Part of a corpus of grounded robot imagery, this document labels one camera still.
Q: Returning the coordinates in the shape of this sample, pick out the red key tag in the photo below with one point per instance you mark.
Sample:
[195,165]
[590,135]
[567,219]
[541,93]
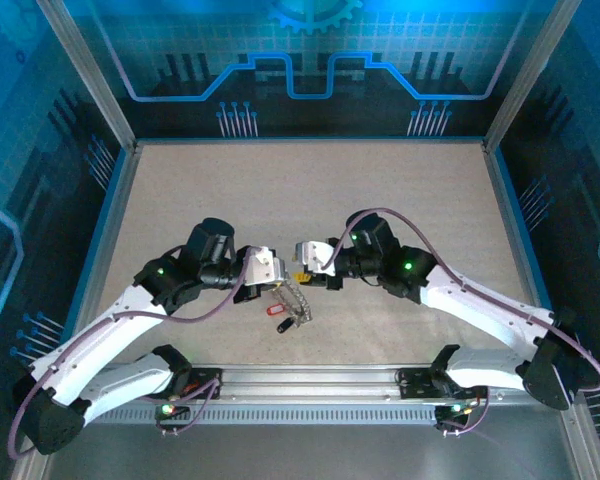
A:
[276,310]

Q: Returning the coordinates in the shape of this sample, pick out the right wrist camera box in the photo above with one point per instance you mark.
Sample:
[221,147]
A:
[315,255]

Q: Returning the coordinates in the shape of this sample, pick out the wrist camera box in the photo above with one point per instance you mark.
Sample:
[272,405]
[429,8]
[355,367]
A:
[315,255]
[265,265]

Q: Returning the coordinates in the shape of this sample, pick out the black key tag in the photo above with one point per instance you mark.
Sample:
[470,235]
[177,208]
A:
[285,326]

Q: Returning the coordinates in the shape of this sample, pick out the grey metal shelf panel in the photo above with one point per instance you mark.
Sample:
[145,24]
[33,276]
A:
[300,455]

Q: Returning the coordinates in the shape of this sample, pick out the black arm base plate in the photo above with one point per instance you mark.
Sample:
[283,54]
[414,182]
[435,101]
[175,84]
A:
[415,382]
[207,382]

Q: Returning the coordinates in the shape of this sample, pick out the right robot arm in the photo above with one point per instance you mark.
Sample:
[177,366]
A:
[480,310]

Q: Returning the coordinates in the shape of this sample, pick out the aluminium frame post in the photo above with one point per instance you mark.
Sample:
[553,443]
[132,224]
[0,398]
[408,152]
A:
[531,75]
[87,75]

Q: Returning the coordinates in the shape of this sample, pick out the aluminium mounting rail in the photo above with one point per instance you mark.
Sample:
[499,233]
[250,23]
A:
[305,382]

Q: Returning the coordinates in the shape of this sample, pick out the aluminium table side rail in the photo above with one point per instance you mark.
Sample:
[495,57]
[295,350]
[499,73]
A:
[111,225]
[511,225]

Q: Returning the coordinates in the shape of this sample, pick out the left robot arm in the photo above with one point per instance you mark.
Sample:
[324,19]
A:
[95,345]

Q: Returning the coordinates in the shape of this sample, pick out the aluminium table end rail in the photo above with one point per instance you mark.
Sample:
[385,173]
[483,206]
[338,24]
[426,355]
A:
[305,141]

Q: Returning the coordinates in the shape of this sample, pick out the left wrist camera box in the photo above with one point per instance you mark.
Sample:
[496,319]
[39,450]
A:
[265,265]

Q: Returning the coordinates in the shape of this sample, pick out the small LED controller board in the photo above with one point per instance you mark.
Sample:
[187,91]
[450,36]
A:
[452,412]
[170,410]

